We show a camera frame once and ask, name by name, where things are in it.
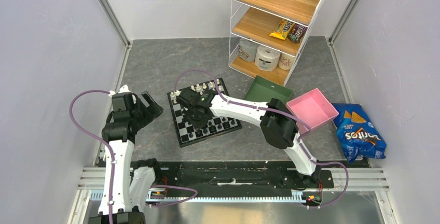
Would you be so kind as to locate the pink square tray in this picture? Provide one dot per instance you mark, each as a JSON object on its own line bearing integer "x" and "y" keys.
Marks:
{"x": 313, "y": 108}

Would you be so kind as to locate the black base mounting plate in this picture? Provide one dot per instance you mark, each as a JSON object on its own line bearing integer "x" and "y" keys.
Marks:
{"x": 233, "y": 178}

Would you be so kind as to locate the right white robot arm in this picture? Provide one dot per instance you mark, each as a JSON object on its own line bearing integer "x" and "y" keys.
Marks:
{"x": 278, "y": 126}

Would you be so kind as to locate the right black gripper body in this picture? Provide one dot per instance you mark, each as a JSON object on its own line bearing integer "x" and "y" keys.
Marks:
{"x": 197, "y": 122}

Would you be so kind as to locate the blue Doritos chip bag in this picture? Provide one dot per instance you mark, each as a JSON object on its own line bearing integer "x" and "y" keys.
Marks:
{"x": 357, "y": 134}

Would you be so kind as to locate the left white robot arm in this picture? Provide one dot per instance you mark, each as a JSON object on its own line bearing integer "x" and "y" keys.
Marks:
{"x": 126, "y": 186}

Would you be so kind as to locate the white wire wooden shelf unit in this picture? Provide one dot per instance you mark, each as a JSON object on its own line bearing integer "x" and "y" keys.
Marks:
{"x": 254, "y": 20}

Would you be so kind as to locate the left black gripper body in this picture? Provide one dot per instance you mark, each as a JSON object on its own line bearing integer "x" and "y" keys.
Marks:
{"x": 143, "y": 114}

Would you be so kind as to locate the black white chessboard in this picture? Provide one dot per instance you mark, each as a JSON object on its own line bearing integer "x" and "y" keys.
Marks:
{"x": 190, "y": 130}

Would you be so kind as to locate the green square tray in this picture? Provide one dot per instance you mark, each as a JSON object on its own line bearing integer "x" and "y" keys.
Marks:
{"x": 264, "y": 90}

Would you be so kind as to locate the grey mug with drawing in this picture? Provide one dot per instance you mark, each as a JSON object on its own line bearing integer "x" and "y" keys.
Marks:
{"x": 247, "y": 50}

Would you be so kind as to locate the yellow M&M candy bag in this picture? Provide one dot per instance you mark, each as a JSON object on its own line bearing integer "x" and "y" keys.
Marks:
{"x": 283, "y": 29}

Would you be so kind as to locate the white toilet paper roll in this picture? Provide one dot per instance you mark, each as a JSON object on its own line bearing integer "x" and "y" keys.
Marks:
{"x": 266, "y": 58}

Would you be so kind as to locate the brown M&M candy bag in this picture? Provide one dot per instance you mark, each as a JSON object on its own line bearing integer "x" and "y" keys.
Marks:
{"x": 297, "y": 33}

